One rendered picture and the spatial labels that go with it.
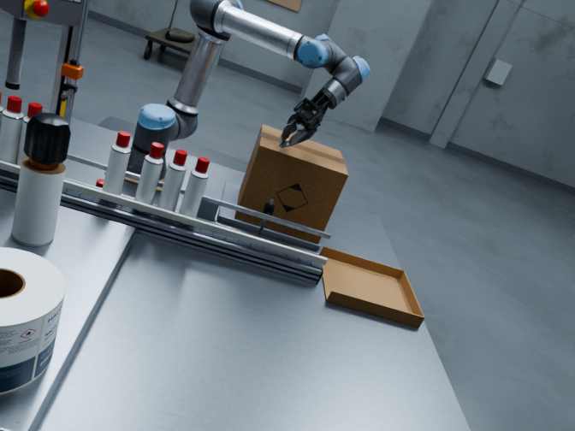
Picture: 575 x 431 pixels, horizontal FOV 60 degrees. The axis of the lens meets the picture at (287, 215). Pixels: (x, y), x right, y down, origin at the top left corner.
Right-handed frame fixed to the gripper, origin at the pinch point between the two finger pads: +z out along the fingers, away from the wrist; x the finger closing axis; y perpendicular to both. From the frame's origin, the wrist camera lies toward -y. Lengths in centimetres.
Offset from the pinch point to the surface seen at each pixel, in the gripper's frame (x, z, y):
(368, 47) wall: -175, -287, -508
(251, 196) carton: 2.1, 17.6, -10.1
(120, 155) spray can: -22.9, 36.9, 20.8
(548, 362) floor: 171, -58, -209
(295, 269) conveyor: 30.0, 24.3, -2.5
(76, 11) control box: -55, 19, 33
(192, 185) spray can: -5.2, 28.9, 13.6
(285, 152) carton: 1.6, 0.8, -3.0
